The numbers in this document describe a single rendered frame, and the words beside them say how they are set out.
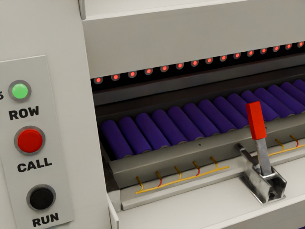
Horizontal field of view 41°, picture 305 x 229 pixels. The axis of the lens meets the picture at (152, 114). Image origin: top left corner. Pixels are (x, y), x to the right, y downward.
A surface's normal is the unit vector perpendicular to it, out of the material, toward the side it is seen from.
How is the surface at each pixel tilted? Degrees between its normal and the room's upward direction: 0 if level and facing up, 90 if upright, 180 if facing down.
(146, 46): 108
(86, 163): 90
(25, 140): 90
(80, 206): 90
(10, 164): 90
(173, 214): 18
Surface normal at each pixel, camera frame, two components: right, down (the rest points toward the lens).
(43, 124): 0.38, 0.25
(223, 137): 0.03, -0.83
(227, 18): 0.39, 0.53
